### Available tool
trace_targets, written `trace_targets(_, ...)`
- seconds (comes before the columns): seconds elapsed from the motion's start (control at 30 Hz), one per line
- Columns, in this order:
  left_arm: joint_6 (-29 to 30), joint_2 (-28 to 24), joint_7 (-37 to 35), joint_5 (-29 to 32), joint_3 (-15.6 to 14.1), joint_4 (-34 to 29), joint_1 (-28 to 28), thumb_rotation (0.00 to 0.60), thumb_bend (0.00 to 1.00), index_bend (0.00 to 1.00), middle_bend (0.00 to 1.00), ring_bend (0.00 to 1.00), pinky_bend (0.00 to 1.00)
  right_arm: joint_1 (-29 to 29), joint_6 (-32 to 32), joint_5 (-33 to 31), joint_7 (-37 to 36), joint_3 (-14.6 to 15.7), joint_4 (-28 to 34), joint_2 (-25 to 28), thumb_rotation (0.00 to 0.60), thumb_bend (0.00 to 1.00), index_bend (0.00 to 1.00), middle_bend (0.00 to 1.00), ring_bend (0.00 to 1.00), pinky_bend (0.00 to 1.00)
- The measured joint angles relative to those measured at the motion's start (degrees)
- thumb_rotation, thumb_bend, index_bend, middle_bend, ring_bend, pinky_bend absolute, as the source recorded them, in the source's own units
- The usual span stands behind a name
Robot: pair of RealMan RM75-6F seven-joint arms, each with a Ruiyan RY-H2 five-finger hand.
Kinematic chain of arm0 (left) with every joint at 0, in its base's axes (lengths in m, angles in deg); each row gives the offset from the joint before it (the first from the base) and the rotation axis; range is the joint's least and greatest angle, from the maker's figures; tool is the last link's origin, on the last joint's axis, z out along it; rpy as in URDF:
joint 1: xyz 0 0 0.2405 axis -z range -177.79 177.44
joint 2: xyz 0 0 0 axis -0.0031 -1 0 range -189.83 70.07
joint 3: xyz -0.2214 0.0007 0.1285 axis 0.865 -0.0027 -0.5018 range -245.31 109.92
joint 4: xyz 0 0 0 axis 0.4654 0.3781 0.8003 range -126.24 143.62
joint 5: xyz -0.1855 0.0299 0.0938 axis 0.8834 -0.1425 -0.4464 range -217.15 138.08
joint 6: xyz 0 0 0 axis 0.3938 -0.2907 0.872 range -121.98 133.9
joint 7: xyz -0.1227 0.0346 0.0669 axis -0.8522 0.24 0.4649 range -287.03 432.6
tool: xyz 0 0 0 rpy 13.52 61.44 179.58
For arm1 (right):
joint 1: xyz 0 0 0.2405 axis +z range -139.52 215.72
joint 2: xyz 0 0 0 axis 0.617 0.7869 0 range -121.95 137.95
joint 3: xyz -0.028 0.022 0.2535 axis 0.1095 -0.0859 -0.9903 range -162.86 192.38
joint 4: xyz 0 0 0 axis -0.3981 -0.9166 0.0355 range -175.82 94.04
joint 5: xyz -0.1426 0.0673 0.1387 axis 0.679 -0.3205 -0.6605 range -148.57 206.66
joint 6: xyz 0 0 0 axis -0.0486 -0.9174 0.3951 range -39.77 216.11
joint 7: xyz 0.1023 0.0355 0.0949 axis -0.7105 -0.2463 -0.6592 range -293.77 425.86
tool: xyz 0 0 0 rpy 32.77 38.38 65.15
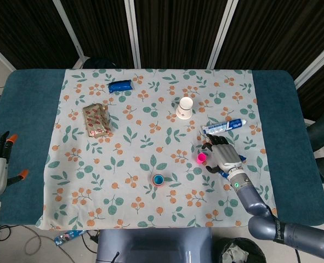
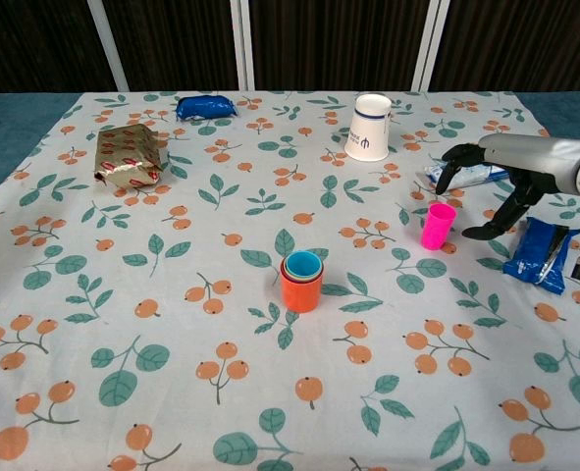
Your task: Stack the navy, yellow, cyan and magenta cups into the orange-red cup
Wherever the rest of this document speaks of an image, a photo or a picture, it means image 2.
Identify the floral print tablecloth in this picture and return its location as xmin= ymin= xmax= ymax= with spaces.
xmin=0 ymin=90 xmax=580 ymax=471

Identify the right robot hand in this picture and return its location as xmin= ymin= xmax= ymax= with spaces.
xmin=434 ymin=134 xmax=580 ymax=240

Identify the light blue plastic cup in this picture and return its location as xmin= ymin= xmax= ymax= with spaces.
xmin=288 ymin=250 xmax=321 ymax=280

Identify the blue black snack packet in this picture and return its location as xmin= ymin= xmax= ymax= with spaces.
xmin=501 ymin=216 xmax=580 ymax=295

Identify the white blue toothpaste tube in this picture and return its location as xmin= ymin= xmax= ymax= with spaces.
xmin=424 ymin=164 xmax=509 ymax=190

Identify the orange plastic cup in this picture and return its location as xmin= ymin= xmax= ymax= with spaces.
xmin=279 ymin=249 xmax=325 ymax=313

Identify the gold red snack bag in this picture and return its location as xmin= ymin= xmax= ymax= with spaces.
xmin=91 ymin=124 xmax=166 ymax=189

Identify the pink plastic cup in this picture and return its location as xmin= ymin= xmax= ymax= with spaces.
xmin=420 ymin=202 xmax=457 ymax=250

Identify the plain blue snack packet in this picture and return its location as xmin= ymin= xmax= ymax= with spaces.
xmin=175 ymin=94 xmax=240 ymax=123

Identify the white screen frame post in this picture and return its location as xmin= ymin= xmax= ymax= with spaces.
xmin=85 ymin=0 xmax=130 ymax=92
xmin=413 ymin=0 xmax=451 ymax=92
xmin=230 ymin=0 xmax=256 ymax=91

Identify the white paper cup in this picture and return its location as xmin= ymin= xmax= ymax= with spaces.
xmin=343 ymin=92 xmax=393 ymax=162

